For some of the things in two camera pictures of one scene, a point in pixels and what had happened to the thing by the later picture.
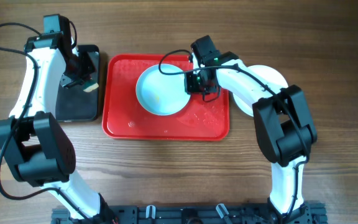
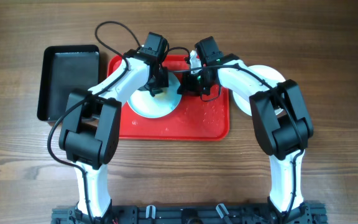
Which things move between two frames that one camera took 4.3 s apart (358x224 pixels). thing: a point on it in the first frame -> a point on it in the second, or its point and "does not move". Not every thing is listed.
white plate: [270, 75] does not move
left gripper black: [91, 71] -> [165, 84]
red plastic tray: [124, 117] does not move
